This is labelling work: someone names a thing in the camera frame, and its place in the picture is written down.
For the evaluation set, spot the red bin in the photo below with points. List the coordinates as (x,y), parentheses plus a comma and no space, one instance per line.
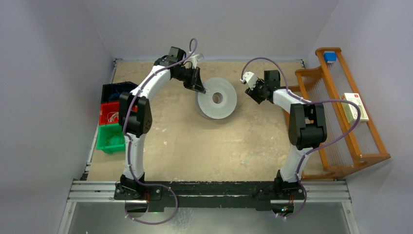
(109,113)

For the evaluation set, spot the blue block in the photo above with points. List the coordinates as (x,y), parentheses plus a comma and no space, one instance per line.
(330,57)

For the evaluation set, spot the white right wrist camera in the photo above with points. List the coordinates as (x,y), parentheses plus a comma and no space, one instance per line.
(250,79)

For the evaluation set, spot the white perforated spool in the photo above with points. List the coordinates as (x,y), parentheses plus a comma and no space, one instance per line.
(219,100)

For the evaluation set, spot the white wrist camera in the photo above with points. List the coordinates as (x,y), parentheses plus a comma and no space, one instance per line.
(250,79)
(194,59)

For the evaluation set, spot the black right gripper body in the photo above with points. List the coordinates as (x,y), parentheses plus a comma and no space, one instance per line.
(254,95)

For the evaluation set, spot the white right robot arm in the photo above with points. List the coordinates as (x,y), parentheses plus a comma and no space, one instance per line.
(306,128)

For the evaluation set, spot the green bin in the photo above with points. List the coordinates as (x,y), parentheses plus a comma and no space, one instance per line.
(110,139)

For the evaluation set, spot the white cardboard box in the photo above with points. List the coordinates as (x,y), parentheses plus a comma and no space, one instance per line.
(351,111)

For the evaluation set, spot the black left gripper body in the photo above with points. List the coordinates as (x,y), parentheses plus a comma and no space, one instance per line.
(186,76)

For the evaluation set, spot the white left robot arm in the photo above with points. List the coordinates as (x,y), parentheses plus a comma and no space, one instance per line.
(135,117)

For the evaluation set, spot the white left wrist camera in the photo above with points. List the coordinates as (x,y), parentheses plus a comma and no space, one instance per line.
(194,59)

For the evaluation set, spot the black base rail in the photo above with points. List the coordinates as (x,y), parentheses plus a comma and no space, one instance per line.
(258,195)

